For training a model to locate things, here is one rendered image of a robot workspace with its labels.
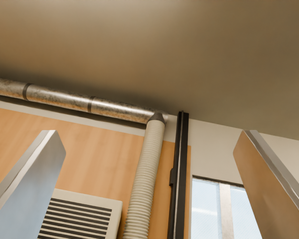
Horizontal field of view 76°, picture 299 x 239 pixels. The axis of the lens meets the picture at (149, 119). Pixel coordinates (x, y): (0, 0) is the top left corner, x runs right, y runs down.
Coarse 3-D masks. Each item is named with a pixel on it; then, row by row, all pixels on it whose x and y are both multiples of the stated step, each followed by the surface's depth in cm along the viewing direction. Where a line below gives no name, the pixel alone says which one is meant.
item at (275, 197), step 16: (240, 144) 11; (256, 144) 9; (240, 160) 11; (256, 160) 9; (272, 160) 8; (256, 176) 9; (272, 176) 8; (288, 176) 8; (256, 192) 9; (272, 192) 8; (288, 192) 7; (256, 208) 9; (272, 208) 8; (288, 208) 7; (272, 224) 8; (288, 224) 7
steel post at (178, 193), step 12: (180, 120) 173; (180, 132) 164; (180, 144) 157; (180, 156) 151; (180, 168) 148; (180, 180) 143; (180, 192) 138; (180, 204) 133; (180, 216) 129; (168, 228) 127; (180, 228) 125
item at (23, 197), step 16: (32, 144) 9; (48, 144) 10; (32, 160) 8; (48, 160) 10; (16, 176) 8; (32, 176) 8; (48, 176) 10; (0, 192) 7; (16, 192) 7; (32, 192) 8; (48, 192) 10; (0, 208) 6; (16, 208) 7; (32, 208) 8; (0, 224) 6; (16, 224) 7; (32, 224) 8
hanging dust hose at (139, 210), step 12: (156, 120) 159; (156, 132) 152; (144, 144) 149; (156, 144) 146; (144, 156) 140; (156, 156) 142; (144, 168) 134; (156, 168) 139; (144, 180) 129; (132, 192) 127; (144, 192) 125; (132, 204) 122; (144, 204) 121; (132, 216) 117; (144, 216) 117; (132, 228) 112; (144, 228) 115
